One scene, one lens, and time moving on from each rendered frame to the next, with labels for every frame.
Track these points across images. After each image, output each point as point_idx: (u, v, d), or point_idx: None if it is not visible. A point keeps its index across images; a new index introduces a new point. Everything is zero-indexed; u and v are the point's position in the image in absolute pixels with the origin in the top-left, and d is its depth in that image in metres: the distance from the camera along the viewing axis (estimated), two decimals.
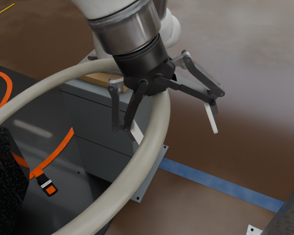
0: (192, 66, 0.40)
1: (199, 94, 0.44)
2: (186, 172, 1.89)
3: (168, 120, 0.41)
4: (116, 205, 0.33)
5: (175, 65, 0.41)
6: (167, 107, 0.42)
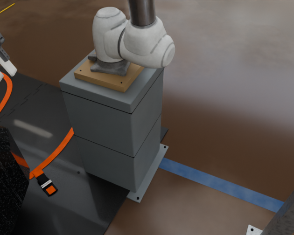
0: None
1: None
2: (186, 172, 1.89)
3: None
4: None
5: None
6: None
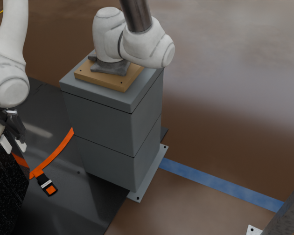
0: (15, 119, 0.84)
1: (13, 132, 0.87)
2: (186, 172, 1.89)
3: None
4: None
5: (7, 114, 0.83)
6: None
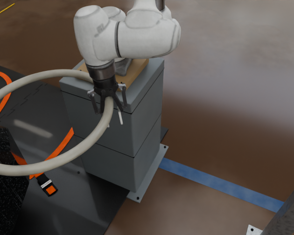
0: (124, 91, 0.93)
1: (119, 105, 0.97)
2: (186, 172, 1.89)
3: (113, 110, 0.91)
4: (92, 142, 0.81)
5: (118, 86, 0.92)
6: (112, 104, 0.92)
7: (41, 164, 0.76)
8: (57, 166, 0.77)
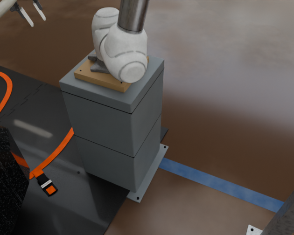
0: None
1: None
2: (186, 172, 1.89)
3: None
4: None
5: None
6: None
7: None
8: None
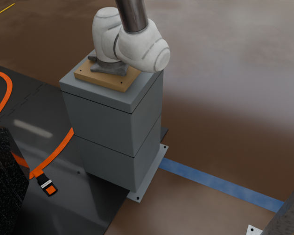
0: None
1: None
2: (186, 172, 1.89)
3: None
4: None
5: None
6: None
7: None
8: None
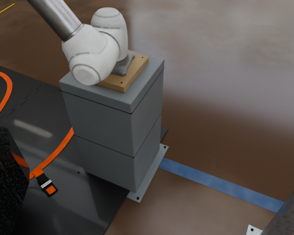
0: None
1: None
2: (186, 172, 1.89)
3: None
4: None
5: None
6: None
7: None
8: None
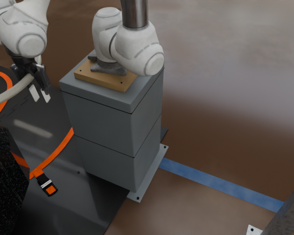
0: (41, 72, 1.01)
1: (39, 83, 1.05)
2: (186, 172, 1.89)
3: (40, 65, 1.09)
4: (20, 87, 0.99)
5: (36, 66, 1.01)
6: (39, 60, 1.10)
7: None
8: None
